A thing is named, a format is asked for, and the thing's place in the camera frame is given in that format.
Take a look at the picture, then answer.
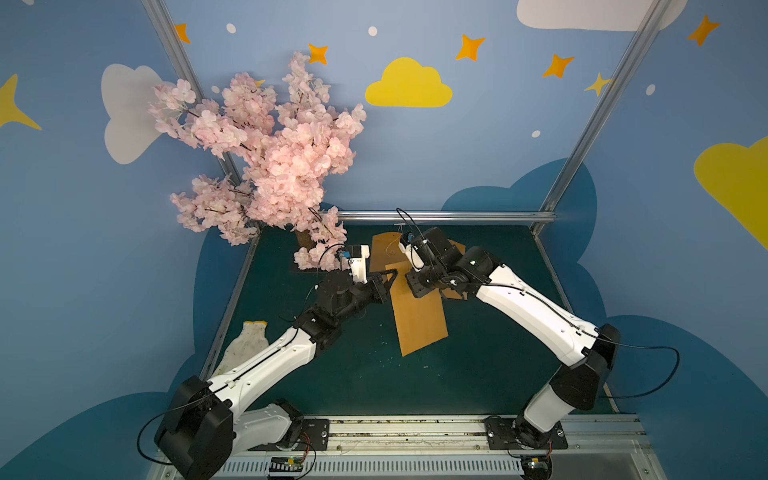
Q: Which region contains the kraft paper file bag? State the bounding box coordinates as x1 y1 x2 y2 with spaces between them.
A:
369 232 406 272
387 261 448 357
443 239 469 301

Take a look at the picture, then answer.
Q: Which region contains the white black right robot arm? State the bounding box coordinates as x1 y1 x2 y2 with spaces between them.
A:
399 227 620 448

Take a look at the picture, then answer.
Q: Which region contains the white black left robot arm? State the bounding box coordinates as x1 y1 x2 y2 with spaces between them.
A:
154 269 398 479

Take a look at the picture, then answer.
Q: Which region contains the back horizontal aluminium bar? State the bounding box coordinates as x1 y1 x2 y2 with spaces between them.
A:
339 210 556 225

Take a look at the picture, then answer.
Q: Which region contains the white work glove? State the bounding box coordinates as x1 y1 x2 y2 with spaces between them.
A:
213 321 269 376

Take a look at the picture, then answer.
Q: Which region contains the pink artificial blossom tree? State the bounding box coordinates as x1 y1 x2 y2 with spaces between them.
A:
148 52 367 271

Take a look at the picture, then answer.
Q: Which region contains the left green circuit board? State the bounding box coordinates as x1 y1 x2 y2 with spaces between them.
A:
267 456 305 479

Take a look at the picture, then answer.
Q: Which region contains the right round circuit board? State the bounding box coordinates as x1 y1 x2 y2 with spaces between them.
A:
520 456 553 480

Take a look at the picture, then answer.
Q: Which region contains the left diagonal aluminium bar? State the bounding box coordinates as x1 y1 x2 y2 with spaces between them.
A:
141 0 244 186

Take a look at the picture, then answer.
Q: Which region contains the diagonal aluminium bar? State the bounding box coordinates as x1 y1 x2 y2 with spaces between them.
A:
141 0 244 186
539 0 673 223

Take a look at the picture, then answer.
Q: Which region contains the right diagonal aluminium bar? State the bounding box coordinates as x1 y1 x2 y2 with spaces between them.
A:
539 0 673 223

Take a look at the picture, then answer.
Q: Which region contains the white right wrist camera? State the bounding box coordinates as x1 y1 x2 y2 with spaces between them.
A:
398 237 424 271

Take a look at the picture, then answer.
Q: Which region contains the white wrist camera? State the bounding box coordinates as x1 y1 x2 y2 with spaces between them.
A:
340 245 370 284
398 237 424 271

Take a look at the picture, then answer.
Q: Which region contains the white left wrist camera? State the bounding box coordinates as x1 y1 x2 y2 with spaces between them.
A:
340 245 370 284

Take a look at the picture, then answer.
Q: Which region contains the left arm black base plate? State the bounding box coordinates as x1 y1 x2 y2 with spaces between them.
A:
249 418 330 451

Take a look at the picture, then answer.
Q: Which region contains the aluminium front mounting rail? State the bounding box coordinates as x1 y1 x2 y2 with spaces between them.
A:
146 413 667 480

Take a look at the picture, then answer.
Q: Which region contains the left side table rail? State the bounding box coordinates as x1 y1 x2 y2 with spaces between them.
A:
200 236 260 379

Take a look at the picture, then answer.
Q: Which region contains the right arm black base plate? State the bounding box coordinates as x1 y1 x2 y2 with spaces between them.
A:
482 415 568 451

